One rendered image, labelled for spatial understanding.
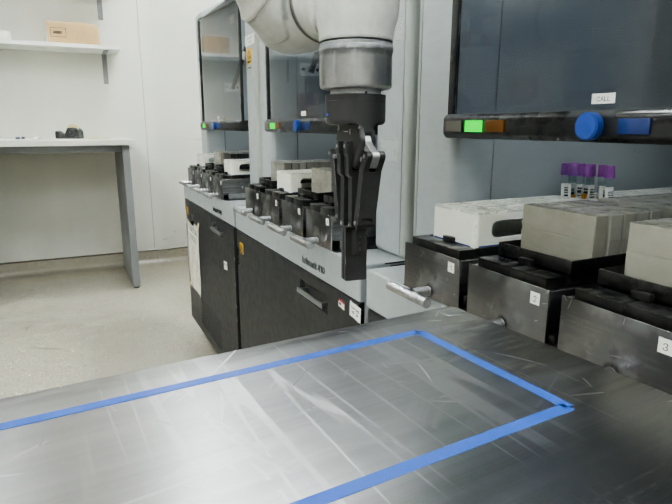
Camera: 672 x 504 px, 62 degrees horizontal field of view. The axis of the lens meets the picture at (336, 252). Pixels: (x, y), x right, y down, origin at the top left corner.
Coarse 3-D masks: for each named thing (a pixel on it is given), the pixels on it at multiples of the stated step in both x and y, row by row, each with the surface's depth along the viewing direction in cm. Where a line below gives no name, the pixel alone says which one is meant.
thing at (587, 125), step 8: (592, 112) 59; (584, 120) 60; (592, 120) 59; (600, 120) 59; (576, 128) 61; (584, 128) 60; (592, 128) 59; (600, 128) 59; (584, 136) 60; (592, 136) 59
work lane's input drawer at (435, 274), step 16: (416, 240) 83; (432, 240) 81; (448, 240) 80; (416, 256) 83; (432, 256) 79; (448, 256) 75; (464, 256) 75; (480, 256) 76; (416, 272) 83; (432, 272) 79; (448, 272) 76; (464, 272) 74; (400, 288) 80; (416, 288) 79; (432, 288) 80; (448, 288) 76; (464, 288) 74; (448, 304) 76
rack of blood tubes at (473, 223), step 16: (448, 208) 80; (464, 208) 79; (480, 208) 80; (496, 208) 79; (512, 208) 80; (448, 224) 81; (464, 224) 77; (480, 224) 76; (496, 224) 90; (512, 224) 91; (464, 240) 78; (480, 240) 76; (496, 240) 78
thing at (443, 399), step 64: (384, 320) 47; (448, 320) 47; (128, 384) 35; (192, 384) 35; (256, 384) 35; (320, 384) 35; (384, 384) 35; (448, 384) 35; (512, 384) 35; (576, 384) 35; (640, 384) 35; (0, 448) 28; (64, 448) 28; (128, 448) 28; (192, 448) 28; (256, 448) 28; (320, 448) 28; (384, 448) 28; (448, 448) 28; (512, 448) 28; (576, 448) 28; (640, 448) 28
